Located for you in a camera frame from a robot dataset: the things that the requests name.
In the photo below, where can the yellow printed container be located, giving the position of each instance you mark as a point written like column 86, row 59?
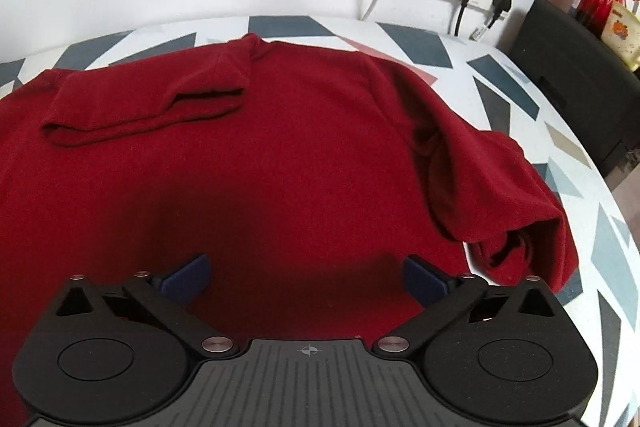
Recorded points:
column 622, row 32

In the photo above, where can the red vase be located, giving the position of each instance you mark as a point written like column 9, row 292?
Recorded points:
column 600, row 2

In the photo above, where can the black chair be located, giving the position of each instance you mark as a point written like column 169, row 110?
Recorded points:
column 575, row 72

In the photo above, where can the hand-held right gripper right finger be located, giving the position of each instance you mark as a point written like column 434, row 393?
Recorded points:
column 425, row 282

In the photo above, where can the red sweater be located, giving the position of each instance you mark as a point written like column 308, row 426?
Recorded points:
column 300, row 147

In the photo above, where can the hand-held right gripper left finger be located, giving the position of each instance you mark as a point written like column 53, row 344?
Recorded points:
column 190, row 279

